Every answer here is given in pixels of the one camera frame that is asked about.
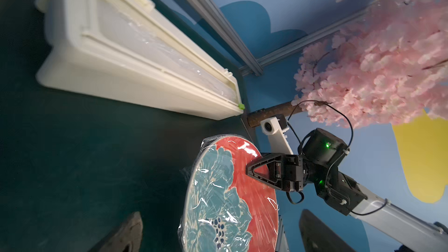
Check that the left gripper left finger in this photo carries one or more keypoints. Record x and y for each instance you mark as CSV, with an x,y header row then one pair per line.
x,y
127,237

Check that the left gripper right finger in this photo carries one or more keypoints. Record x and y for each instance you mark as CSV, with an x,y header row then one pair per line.
x,y
318,237

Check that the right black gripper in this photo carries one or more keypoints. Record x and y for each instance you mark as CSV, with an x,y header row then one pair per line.
x,y
316,159

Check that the clear plastic wrap sheet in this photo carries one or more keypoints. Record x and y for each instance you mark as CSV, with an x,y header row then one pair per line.
x,y
224,196

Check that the white plastic wrap dispenser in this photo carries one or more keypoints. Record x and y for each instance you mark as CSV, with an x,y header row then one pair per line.
x,y
126,50

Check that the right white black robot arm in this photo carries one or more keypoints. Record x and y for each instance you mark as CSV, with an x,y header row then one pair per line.
x,y
343,194

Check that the pink artificial blossom tree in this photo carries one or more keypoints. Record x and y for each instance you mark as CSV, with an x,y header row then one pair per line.
x,y
388,67

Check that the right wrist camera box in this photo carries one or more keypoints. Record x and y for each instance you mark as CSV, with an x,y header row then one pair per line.
x,y
275,128

